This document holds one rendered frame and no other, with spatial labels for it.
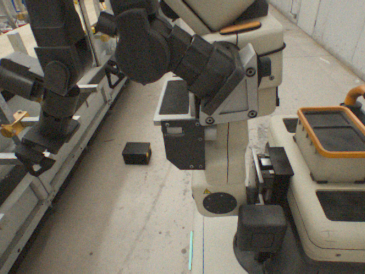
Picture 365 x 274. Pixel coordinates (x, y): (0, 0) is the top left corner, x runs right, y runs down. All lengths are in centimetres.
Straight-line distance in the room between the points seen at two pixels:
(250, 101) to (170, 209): 136
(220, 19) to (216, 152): 35
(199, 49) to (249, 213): 50
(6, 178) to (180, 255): 94
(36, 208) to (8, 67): 138
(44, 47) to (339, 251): 74
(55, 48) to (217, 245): 104
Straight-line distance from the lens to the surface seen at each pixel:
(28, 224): 175
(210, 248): 122
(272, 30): 50
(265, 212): 76
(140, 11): 35
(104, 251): 165
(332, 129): 84
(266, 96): 61
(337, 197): 78
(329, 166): 75
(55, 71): 43
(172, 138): 60
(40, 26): 43
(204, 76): 38
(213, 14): 50
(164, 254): 154
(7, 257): 168
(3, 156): 107
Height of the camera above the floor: 135
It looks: 37 degrees down
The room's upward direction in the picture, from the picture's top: 5 degrees counter-clockwise
